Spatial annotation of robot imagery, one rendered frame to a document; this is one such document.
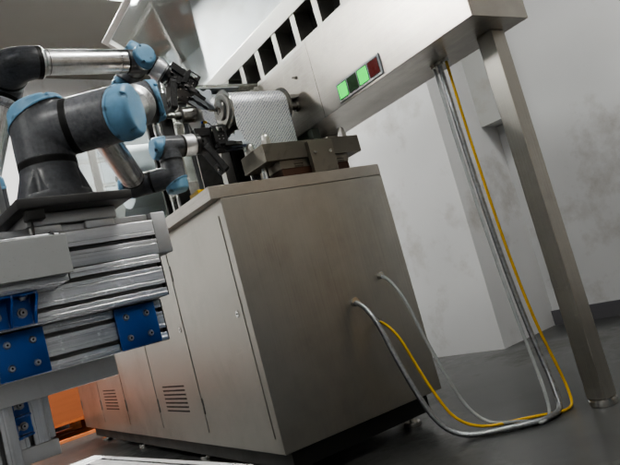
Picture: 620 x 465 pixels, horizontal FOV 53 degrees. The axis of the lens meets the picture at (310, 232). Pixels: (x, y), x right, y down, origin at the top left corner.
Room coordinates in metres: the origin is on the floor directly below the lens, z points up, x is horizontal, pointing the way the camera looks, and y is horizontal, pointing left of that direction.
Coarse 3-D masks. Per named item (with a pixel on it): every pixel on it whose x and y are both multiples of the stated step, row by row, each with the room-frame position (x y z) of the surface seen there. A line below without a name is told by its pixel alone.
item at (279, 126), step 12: (240, 120) 2.19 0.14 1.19; (252, 120) 2.21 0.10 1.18; (264, 120) 2.24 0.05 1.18; (276, 120) 2.27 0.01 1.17; (288, 120) 2.30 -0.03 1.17; (252, 132) 2.21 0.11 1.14; (264, 132) 2.23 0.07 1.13; (276, 132) 2.26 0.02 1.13; (288, 132) 2.29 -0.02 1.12; (252, 144) 2.20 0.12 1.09
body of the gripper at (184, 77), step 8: (176, 64) 2.15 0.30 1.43; (168, 72) 2.11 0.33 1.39; (176, 72) 2.15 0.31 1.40; (184, 72) 2.16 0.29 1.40; (192, 72) 2.16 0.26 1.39; (160, 80) 2.13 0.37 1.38; (176, 80) 2.14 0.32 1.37; (184, 80) 2.14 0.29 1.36; (192, 80) 2.17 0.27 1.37; (184, 88) 2.14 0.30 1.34; (184, 96) 2.18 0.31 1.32
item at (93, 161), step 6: (90, 150) 2.90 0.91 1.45; (90, 156) 2.90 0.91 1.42; (90, 162) 2.90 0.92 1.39; (96, 162) 2.91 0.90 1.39; (90, 168) 2.92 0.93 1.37; (96, 168) 2.90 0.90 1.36; (96, 174) 2.90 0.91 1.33; (96, 180) 2.90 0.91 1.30; (96, 186) 2.90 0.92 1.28; (102, 186) 2.91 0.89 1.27
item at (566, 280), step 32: (512, 64) 1.84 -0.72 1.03; (512, 96) 1.81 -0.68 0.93; (512, 128) 1.83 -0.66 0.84; (544, 192) 1.82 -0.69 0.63; (544, 224) 1.83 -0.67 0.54; (544, 256) 1.85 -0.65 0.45; (576, 288) 1.82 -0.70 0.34; (576, 320) 1.82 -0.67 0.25; (576, 352) 1.85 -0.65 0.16; (608, 384) 1.83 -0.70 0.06
